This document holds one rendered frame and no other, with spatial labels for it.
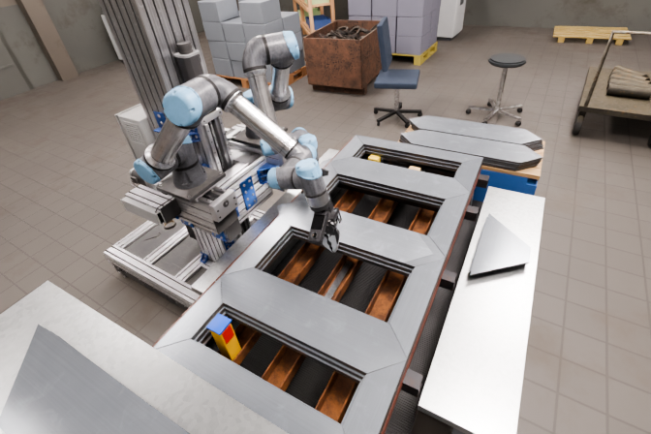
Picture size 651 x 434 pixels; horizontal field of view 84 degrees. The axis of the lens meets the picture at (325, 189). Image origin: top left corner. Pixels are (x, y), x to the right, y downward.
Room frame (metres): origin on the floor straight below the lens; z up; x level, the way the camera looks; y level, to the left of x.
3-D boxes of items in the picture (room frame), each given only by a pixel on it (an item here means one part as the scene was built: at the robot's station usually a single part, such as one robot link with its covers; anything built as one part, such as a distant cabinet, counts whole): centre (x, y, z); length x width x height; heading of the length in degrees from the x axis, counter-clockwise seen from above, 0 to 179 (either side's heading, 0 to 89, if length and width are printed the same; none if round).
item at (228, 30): (5.85, 0.83, 0.60); 1.21 x 0.83 x 1.20; 54
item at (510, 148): (1.85, -0.88, 0.82); 0.80 x 0.40 x 0.06; 57
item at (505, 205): (0.90, -0.64, 0.74); 1.20 x 0.26 x 0.03; 147
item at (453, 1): (7.27, -2.53, 0.69); 0.77 x 0.64 x 1.38; 57
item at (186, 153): (1.39, 0.61, 1.20); 0.13 x 0.12 x 0.14; 153
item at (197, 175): (1.39, 0.61, 1.09); 0.15 x 0.15 x 0.10
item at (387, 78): (3.93, -0.92, 0.53); 0.62 x 0.59 x 1.06; 50
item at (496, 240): (1.03, -0.72, 0.77); 0.45 x 0.20 x 0.04; 147
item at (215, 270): (1.57, 0.21, 0.67); 1.30 x 0.20 x 0.03; 147
